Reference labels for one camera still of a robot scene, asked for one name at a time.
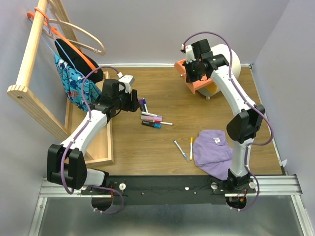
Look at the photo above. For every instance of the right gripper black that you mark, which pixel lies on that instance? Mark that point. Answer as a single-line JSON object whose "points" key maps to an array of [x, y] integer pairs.
{"points": [[190, 77]]}

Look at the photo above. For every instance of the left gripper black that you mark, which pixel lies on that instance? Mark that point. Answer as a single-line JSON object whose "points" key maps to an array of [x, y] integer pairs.
{"points": [[132, 105]]}

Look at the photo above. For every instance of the purple black highlighter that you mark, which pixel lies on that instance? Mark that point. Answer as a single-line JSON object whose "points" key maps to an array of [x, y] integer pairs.
{"points": [[142, 106]]}

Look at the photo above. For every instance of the orange top drawer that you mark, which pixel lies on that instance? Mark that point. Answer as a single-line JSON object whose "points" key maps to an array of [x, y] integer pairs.
{"points": [[195, 86]]}

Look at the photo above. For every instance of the blue capped white marker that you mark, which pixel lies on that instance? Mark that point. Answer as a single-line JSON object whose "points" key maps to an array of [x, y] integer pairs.
{"points": [[145, 105]]}

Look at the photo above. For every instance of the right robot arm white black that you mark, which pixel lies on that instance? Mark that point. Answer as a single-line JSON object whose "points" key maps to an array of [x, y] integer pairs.
{"points": [[221, 65]]}

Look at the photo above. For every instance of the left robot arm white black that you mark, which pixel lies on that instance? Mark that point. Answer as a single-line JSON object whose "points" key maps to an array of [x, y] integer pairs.
{"points": [[65, 162]]}

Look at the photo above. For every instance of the pink highlighter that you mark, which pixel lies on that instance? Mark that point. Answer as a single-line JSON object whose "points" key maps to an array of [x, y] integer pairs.
{"points": [[151, 118]]}

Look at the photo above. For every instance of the black blue capped highlighter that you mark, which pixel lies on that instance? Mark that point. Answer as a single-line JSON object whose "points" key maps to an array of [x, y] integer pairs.
{"points": [[151, 124]]}

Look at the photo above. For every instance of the red capped white marker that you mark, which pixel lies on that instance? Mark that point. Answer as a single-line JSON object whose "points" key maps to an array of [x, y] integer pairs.
{"points": [[161, 122]]}

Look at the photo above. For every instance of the wooden tray base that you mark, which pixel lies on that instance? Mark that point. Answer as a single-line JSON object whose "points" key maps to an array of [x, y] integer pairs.
{"points": [[100, 151]]}

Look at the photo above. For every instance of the blue shark pattern garment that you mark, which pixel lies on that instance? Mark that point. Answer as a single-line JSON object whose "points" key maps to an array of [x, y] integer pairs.
{"points": [[72, 84]]}

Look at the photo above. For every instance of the grey silver pen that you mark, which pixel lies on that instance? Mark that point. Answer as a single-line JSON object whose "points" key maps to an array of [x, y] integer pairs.
{"points": [[181, 150]]}

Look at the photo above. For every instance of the yellow white pen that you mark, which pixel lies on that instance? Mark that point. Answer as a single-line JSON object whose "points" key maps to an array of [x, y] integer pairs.
{"points": [[191, 149]]}

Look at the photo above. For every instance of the black garment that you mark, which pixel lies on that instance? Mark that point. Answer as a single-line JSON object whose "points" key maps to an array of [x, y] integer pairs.
{"points": [[78, 61]]}

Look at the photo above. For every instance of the purple cloth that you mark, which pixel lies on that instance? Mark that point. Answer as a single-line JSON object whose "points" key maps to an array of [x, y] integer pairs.
{"points": [[212, 153]]}

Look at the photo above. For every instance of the orange hanger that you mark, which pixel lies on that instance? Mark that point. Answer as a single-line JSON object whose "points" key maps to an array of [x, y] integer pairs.
{"points": [[52, 31]]}

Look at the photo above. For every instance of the wooden clothes rack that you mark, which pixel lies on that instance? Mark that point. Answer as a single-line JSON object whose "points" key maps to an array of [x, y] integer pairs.
{"points": [[22, 137]]}

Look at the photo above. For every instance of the wooden hanger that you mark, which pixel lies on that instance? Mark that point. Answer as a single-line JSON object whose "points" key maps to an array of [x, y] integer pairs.
{"points": [[60, 18]]}

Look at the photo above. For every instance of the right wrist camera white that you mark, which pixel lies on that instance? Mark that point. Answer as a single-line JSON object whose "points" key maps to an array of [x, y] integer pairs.
{"points": [[188, 51]]}

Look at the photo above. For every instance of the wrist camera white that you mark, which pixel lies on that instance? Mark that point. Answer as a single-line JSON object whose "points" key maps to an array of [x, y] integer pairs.
{"points": [[125, 83], [188, 51]]}

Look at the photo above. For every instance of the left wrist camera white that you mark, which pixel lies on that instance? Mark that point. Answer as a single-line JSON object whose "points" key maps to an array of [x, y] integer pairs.
{"points": [[125, 83]]}

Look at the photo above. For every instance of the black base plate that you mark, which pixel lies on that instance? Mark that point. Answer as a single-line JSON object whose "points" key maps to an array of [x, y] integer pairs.
{"points": [[171, 190]]}

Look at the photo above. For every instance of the aluminium rail frame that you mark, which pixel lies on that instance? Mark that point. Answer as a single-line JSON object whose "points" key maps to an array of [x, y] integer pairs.
{"points": [[272, 211]]}

